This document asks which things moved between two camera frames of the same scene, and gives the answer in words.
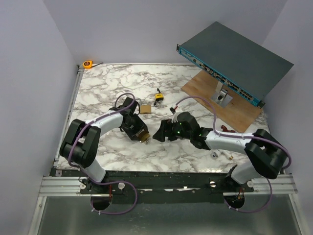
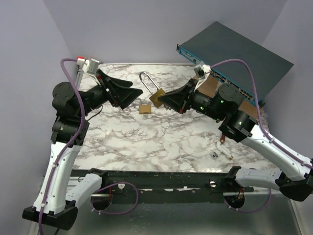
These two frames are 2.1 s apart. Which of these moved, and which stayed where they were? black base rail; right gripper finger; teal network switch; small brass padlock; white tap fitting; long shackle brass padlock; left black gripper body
Moved: left black gripper body; long shackle brass padlock; right gripper finger
Stayed: white tap fitting; small brass padlock; teal network switch; black base rail
